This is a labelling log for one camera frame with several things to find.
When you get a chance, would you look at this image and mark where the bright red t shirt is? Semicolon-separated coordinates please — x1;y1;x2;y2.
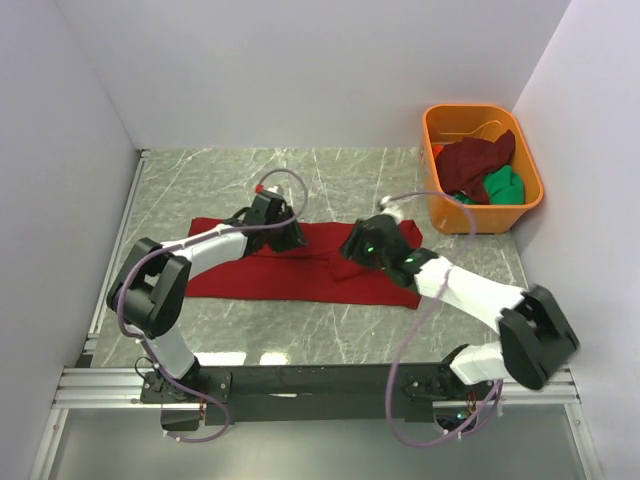
186;222;421;310

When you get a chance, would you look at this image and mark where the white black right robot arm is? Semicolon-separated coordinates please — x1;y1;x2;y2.
339;214;580;399

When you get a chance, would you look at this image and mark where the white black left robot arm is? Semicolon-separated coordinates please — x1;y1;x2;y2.
106;189;306;402

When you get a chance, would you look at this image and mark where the orange red garment in basket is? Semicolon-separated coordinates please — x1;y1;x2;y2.
432;144;444;157

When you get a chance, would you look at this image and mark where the dark maroon t shirt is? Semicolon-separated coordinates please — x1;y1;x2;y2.
435;130;516;205

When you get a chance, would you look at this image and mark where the orange plastic laundry basket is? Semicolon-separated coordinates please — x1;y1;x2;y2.
421;104;544;234

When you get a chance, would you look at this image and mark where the green t shirt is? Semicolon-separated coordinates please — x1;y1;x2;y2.
482;165;525;205

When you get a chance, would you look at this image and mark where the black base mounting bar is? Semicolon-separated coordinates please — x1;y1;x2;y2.
193;363;492;423

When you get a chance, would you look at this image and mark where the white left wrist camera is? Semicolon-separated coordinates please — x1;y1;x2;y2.
255;184;282;197

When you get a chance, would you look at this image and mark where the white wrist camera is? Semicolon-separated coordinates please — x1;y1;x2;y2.
255;184;282;197
378;196;404;224

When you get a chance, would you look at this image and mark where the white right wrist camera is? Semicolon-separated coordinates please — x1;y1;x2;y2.
378;196;404;224

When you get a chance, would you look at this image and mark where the aluminium frame rail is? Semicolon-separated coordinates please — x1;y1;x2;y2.
54;368;580;409

